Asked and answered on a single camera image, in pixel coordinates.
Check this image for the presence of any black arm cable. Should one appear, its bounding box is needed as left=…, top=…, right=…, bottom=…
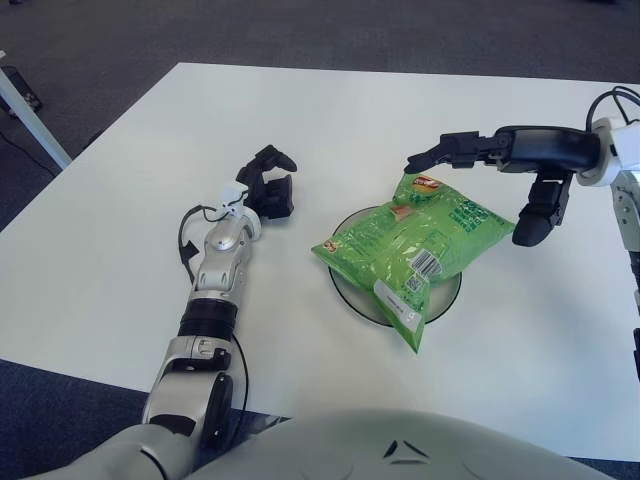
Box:
left=177, top=204, right=250, bottom=416
left=586, top=85, right=640, bottom=132

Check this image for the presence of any white table leg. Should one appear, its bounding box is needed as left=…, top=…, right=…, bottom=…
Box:
left=0, top=48, right=74, bottom=172

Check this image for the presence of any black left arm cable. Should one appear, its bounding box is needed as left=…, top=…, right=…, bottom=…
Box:
left=177, top=204, right=250, bottom=416

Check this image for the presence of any green snack bag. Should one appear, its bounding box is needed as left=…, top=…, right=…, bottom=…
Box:
left=310, top=171, right=517, bottom=357

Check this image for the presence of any dark object on floor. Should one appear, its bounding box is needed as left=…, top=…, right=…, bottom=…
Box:
left=1, top=63, right=44, bottom=115

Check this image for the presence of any grey robot torso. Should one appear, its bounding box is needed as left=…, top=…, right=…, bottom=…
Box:
left=29, top=408, right=640, bottom=480

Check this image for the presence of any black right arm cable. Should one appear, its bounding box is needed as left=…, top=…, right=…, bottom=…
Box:
left=586, top=85, right=640, bottom=132

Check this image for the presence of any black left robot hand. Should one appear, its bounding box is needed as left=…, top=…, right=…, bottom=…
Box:
left=235, top=144, right=300, bottom=221

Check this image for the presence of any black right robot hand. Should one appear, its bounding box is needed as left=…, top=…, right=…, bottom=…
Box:
left=405, top=124, right=602, bottom=248

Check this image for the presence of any white plate with black rim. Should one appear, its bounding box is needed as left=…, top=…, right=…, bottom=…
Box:
left=327, top=207, right=463, bottom=329

